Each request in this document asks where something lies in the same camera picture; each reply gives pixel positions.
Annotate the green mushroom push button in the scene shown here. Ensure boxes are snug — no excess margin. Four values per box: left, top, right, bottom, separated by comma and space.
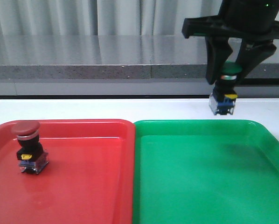
209, 61, 242, 115

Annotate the red plastic tray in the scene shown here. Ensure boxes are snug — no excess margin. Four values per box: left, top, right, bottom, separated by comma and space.
0, 119, 135, 224

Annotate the grey pleated curtain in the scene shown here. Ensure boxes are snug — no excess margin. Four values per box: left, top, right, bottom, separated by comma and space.
0, 0, 221, 35

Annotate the red mushroom push button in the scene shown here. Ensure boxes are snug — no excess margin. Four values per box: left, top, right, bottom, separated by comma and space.
11, 120, 49, 175

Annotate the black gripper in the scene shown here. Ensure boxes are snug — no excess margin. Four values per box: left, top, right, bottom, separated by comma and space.
181, 0, 279, 86

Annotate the grey stone counter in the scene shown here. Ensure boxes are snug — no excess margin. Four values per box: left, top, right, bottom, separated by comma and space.
0, 34, 279, 98

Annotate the green plastic tray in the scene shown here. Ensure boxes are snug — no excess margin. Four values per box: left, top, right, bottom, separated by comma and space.
133, 120, 279, 224

